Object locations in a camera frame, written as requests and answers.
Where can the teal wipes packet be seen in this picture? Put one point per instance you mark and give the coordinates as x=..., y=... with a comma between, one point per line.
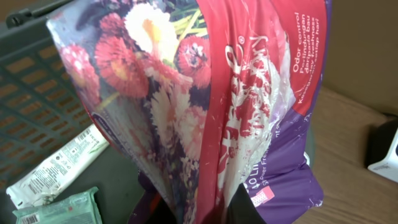
x=80, y=208

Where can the white barcode scanner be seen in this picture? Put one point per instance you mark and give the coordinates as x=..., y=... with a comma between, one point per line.
x=383, y=151

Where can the red purple floral liner pack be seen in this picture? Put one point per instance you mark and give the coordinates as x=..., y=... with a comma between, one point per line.
x=212, y=100

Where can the white tube gold cap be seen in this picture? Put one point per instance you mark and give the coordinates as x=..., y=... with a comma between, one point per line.
x=57, y=172

